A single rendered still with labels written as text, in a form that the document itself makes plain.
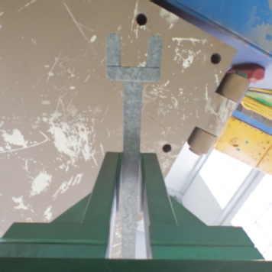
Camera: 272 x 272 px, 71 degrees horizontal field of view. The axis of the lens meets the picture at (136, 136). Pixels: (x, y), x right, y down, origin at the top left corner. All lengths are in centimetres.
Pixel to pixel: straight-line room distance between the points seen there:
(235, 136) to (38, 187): 328
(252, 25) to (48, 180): 37
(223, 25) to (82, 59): 21
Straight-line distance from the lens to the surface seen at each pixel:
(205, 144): 28
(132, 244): 20
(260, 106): 551
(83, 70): 26
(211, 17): 33
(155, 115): 26
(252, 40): 35
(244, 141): 356
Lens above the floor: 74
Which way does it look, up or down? 16 degrees up
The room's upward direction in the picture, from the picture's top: 154 degrees counter-clockwise
